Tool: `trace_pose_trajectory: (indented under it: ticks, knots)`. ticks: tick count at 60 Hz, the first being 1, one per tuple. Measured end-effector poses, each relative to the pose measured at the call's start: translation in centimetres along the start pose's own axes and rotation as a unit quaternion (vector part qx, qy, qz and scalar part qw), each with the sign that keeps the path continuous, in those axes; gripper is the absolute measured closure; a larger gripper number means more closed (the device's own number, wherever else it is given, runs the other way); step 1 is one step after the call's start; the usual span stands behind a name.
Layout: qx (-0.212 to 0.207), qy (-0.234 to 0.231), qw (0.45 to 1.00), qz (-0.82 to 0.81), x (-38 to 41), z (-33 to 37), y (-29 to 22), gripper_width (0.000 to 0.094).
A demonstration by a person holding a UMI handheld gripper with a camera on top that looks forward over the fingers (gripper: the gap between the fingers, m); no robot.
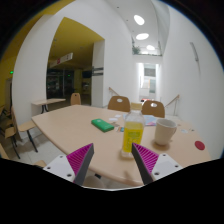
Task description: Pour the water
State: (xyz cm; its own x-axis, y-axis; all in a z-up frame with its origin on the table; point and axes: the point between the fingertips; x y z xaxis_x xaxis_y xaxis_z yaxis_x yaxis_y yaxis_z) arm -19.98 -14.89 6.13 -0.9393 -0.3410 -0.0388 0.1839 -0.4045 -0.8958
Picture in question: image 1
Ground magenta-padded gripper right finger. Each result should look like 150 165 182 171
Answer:
130 142 184 186

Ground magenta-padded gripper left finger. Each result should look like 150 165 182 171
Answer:
43 142 95 187

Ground clear bottle with yellow drink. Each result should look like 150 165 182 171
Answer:
120 102 147 158

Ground cream ceramic mug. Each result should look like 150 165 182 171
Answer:
153 118 178 147

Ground light blue printed mat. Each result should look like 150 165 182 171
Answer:
122 113 158 128

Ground green flat box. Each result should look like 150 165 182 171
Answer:
90 118 115 133

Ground wooden chair with round hole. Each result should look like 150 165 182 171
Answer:
69 92 82 106
141 100 166 119
107 95 131 113

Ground flat round red coaster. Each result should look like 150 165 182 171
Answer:
194 140 206 151

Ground wooden chair with metal legs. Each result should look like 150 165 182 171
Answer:
9 106 39 160

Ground wooden stair handrail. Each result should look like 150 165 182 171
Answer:
164 94 181 108
108 86 121 98

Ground small wooden side table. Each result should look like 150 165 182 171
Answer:
30 97 67 114

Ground white hanging sign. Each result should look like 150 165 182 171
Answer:
48 52 74 69

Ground green potted plant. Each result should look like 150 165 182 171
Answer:
131 44 142 56

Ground oval ceiling lights group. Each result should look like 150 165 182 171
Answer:
133 14 157 52

